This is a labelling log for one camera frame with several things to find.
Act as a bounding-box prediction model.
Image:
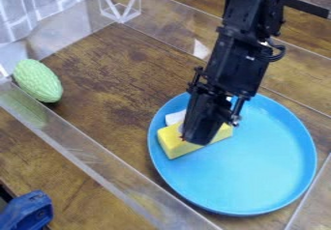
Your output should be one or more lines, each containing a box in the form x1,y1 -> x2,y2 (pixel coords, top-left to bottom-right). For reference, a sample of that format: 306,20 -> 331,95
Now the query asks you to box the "white patterned curtain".
0,0 -> 84,46

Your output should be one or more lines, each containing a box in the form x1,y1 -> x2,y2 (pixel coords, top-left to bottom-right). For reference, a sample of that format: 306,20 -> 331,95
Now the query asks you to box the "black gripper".
182,27 -> 273,145

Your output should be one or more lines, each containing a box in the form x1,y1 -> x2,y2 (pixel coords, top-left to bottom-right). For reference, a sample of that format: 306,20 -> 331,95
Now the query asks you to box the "clear acrylic barrier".
0,78 -> 222,230
127,0 -> 331,115

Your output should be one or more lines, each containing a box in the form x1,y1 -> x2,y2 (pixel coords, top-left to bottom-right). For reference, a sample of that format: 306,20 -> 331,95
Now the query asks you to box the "white toy fish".
164,110 -> 186,126

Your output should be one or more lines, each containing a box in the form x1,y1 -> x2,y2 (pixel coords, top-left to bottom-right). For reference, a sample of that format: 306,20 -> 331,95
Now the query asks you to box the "yellow butter block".
156,122 -> 233,159

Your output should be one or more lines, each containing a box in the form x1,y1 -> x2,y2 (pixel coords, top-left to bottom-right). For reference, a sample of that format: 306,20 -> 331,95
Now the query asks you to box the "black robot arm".
182,0 -> 285,145

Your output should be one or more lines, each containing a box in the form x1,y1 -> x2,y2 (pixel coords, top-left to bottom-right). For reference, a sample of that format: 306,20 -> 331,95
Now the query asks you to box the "clear acrylic corner bracket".
97,0 -> 140,24

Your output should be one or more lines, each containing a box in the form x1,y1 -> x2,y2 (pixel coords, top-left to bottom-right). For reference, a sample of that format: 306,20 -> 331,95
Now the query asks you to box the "green bitter gourd toy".
13,59 -> 63,102

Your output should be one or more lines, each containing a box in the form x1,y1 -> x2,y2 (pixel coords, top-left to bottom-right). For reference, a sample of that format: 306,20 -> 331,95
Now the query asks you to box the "blue oval tray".
147,93 -> 316,216

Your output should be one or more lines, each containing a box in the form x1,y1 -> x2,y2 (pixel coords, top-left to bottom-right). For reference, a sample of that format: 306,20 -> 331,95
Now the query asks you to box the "clear acrylic back barrier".
127,0 -> 331,115

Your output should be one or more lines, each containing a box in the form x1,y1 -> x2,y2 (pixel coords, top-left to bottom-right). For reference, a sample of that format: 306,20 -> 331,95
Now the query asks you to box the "clear acrylic front barrier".
0,78 -> 222,230

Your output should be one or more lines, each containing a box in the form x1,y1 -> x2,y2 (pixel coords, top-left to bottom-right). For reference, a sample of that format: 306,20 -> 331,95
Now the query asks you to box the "blue clamp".
0,190 -> 55,230

